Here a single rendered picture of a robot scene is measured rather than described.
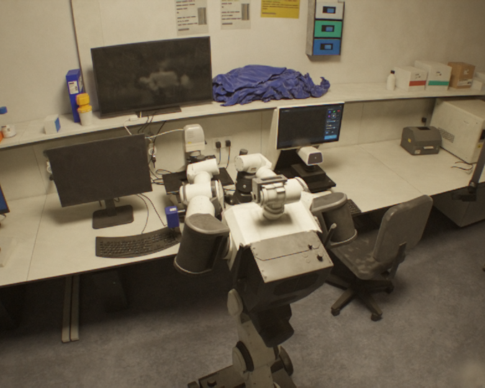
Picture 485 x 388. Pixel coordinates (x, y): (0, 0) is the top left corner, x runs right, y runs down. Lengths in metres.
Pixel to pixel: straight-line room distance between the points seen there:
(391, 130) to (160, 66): 2.09
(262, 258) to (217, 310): 1.66
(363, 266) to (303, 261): 1.35
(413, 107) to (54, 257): 3.05
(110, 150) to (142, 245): 0.53
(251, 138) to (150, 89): 0.86
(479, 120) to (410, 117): 0.65
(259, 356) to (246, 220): 0.73
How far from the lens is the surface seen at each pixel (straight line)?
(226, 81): 2.32
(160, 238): 1.94
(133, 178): 2.00
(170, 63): 2.20
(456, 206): 3.70
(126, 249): 1.93
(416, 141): 3.12
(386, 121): 3.26
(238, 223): 0.97
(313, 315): 2.56
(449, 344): 2.71
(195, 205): 1.10
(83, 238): 2.11
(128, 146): 1.93
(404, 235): 2.14
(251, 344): 1.49
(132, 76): 2.20
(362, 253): 2.35
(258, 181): 0.92
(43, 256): 2.10
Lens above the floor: 1.98
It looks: 33 degrees down
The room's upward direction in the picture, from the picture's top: straight up
